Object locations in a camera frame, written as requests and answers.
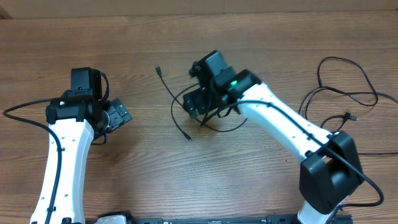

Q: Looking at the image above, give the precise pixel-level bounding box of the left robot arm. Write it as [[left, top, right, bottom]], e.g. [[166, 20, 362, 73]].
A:
[[30, 67, 132, 223]]

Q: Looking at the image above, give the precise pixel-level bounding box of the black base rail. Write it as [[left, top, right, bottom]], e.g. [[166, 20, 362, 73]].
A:
[[132, 215, 300, 224]]

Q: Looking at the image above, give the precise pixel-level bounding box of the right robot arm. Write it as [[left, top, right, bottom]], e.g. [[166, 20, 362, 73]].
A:
[[183, 50, 364, 223]]

